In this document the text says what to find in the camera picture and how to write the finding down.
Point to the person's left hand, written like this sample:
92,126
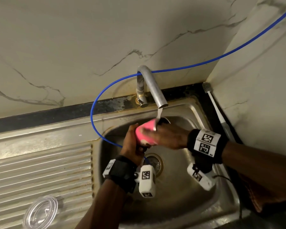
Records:
130,147

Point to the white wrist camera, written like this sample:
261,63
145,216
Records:
202,180
146,183

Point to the stainless steel sink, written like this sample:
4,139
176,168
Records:
38,169

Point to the black wrist band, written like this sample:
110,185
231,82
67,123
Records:
207,145
120,171

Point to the black right wrist band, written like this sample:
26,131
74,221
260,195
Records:
207,145

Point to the person's right forearm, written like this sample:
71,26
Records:
259,166

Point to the person's right hand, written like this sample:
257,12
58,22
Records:
171,138

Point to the clear plastic lid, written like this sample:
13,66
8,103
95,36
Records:
39,212

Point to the white bottle brush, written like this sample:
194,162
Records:
213,100

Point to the person's left forearm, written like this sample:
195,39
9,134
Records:
104,209

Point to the metal faucet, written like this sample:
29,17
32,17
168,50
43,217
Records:
155,88

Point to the pink steel tumbler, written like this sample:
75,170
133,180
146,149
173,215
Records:
143,132

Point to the thin blue tube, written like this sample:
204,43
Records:
94,102

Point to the black left wrist band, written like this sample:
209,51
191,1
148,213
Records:
120,171

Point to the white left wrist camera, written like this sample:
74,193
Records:
146,183

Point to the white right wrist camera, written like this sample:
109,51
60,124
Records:
202,180

